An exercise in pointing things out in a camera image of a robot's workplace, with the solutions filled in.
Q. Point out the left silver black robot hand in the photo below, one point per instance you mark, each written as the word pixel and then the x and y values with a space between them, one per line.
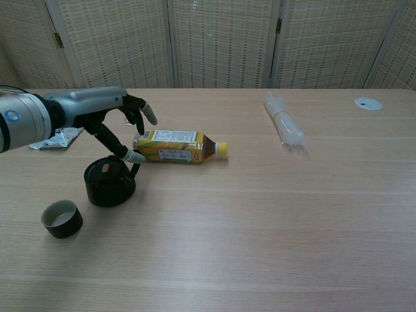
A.
pixel 87 104

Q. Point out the dark green ceramic cup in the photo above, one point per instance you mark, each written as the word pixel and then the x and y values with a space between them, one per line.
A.
pixel 63 224

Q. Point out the silver snack bag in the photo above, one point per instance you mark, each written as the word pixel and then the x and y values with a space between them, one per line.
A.
pixel 61 139

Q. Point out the woven bamboo screen panel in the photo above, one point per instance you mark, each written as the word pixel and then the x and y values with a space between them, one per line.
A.
pixel 29 45
pixel 5 74
pixel 224 45
pixel 331 45
pixel 120 45
pixel 403 61

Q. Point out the brass screen hinge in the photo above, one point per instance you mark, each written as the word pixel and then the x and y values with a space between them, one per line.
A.
pixel 278 25
pixel 58 39

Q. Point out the yellow labelled tea bottle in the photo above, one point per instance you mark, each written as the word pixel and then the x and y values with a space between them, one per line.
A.
pixel 172 149

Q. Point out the bundle of clear straws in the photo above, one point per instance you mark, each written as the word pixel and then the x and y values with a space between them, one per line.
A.
pixel 286 125

